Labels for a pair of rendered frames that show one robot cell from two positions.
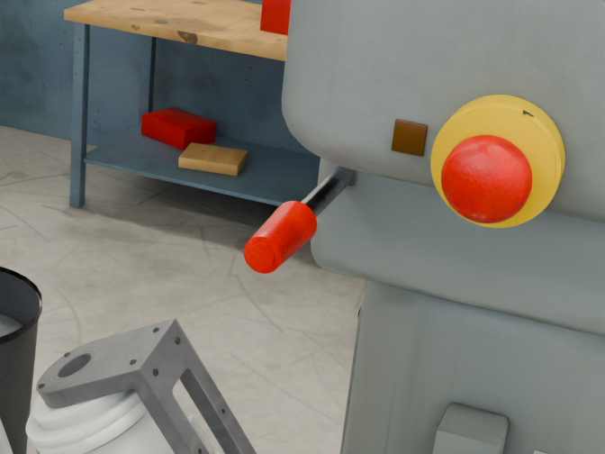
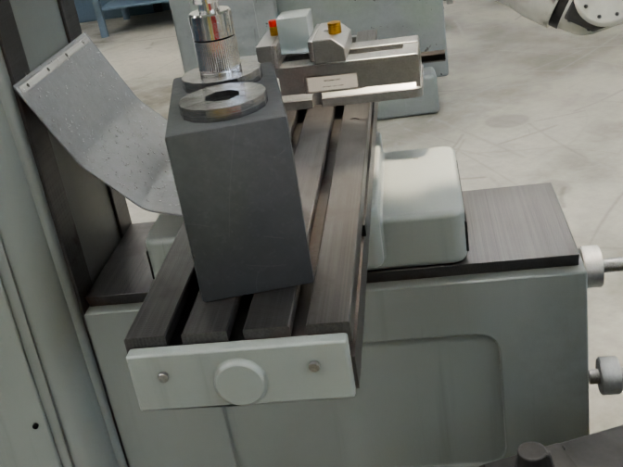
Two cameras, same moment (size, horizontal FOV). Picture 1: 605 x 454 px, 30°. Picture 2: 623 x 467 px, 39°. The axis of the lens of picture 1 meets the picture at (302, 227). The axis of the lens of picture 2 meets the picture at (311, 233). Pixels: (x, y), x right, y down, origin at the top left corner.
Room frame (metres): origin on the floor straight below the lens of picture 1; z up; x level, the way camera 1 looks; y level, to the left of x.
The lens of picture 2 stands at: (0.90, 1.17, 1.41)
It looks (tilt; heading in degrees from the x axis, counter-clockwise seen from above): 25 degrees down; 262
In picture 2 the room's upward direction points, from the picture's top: 9 degrees counter-clockwise
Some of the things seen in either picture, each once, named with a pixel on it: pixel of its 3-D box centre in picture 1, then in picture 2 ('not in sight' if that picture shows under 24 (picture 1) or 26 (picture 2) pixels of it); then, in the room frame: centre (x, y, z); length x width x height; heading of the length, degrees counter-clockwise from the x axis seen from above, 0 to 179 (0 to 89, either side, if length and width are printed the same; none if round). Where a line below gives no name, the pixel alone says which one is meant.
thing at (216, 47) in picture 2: not in sight; (216, 45); (0.85, 0.20, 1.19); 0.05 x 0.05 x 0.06
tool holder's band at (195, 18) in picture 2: not in sight; (209, 15); (0.85, 0.20, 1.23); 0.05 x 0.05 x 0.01
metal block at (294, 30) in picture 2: not in sight; (296, 31); (0.68, -0.30, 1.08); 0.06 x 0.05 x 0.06; 71
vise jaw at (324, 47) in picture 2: not in sight; (330, 42); (0.62, -0.29, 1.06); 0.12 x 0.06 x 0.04; 71
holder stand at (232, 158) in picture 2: not in sight; (238, 169); (0.85, 0.25, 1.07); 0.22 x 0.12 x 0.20; 84
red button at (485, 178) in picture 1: (488, 176); not in sight; (0.48, -0.08, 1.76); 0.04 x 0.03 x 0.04; 73
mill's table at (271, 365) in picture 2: not in sight; (301, 149); (0.72, -0.15, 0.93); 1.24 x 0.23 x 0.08; 73
